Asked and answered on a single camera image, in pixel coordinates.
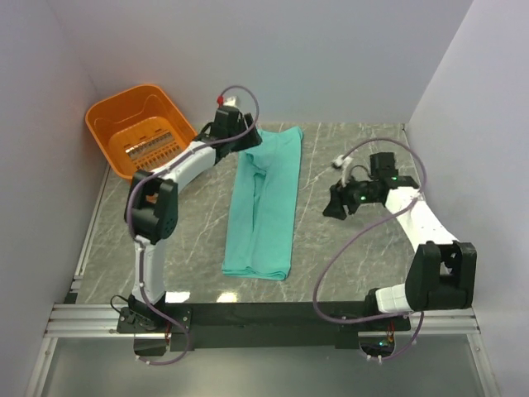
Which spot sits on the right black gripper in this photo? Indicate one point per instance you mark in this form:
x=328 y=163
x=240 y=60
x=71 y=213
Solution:
x=339 y=197

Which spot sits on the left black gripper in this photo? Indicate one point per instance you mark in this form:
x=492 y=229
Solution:
x=251 y=139

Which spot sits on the teal t-shirt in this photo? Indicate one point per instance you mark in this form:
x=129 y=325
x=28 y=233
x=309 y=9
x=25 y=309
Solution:
x=259 y=236

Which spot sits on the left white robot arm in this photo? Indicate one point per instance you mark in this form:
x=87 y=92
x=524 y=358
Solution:
x=152 y=207

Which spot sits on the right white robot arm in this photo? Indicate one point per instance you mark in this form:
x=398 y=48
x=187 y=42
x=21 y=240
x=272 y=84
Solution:
x=442 y=273

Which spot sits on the orange plastic basket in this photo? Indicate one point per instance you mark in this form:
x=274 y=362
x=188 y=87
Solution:
x=139 y=129

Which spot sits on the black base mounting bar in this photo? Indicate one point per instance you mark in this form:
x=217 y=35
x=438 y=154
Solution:
x=232 y=325

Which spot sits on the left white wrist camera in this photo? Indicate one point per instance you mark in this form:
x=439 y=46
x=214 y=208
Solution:
x=230 y=101

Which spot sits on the aluminium frame rail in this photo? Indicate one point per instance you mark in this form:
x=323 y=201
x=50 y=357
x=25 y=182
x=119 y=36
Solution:
x=73 y=320

